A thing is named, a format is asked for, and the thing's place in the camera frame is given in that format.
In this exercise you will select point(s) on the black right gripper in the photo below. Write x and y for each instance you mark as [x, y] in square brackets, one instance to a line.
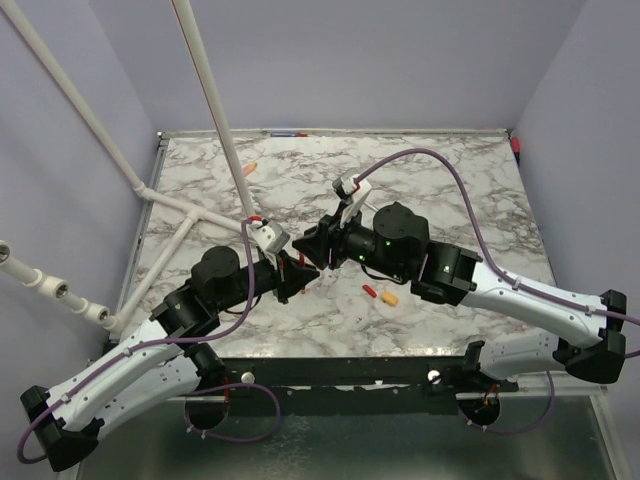
[329, 235]

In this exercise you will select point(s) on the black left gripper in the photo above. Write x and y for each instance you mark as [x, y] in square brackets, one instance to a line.
[287, 267]

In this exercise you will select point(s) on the orange red gel pen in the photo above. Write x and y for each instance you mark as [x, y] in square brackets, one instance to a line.
[302, 264]

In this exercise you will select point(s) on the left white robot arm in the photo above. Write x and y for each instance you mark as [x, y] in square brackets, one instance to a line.
[166, 356]

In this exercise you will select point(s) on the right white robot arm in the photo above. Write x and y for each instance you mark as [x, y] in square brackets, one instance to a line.
[576, 333]

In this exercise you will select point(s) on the red pen cap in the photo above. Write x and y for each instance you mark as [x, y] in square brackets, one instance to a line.
[370, 291]

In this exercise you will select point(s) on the orange yellow pen cap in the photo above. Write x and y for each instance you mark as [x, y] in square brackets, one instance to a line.
[389, 299]

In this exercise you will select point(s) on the pink pencil-shaped marker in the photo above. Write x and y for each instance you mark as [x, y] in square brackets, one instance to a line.
[249, 168]

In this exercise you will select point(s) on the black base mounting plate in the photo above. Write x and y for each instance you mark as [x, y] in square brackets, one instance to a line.
[367, 385]

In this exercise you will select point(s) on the blue red marker at edge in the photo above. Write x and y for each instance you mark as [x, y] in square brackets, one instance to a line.
[288, 134]

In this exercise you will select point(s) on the red black clamp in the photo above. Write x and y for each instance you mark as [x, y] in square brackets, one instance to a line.
[516, 149]

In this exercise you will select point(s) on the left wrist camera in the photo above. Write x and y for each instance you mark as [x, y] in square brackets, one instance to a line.
[270, 237]

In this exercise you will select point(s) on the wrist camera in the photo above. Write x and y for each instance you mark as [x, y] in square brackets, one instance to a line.
[270, 237]
[352, 192]

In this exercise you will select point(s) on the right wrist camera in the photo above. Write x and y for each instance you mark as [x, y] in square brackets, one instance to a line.
[352, 192]

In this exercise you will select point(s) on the white PVC pipe frame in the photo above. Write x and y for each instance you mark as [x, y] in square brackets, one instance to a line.
[66, 206]

